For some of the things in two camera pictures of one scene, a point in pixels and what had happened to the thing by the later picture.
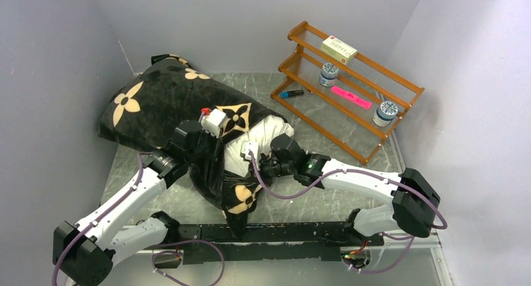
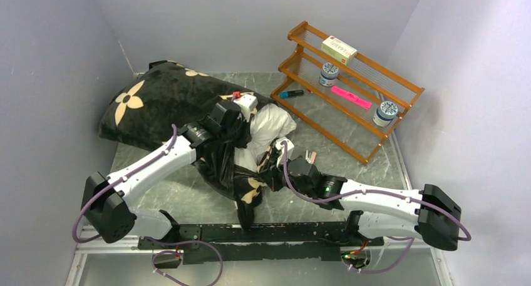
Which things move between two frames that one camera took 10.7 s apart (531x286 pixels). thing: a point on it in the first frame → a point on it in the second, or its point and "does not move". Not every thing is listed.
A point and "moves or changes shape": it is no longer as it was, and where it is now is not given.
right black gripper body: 269,169 → 278,180
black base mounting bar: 304,242 does not move
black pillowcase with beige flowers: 174,108 moves or changes shape
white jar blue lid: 329,74 does not move
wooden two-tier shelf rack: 351,99 does not move
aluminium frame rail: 429,246 does not move
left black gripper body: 207,146 → 239,131
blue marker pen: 288,94 does not move
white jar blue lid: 385,112 does not move
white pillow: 264,131 moves or changes shape
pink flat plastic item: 345,94 does not move
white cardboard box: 339,50 does not move
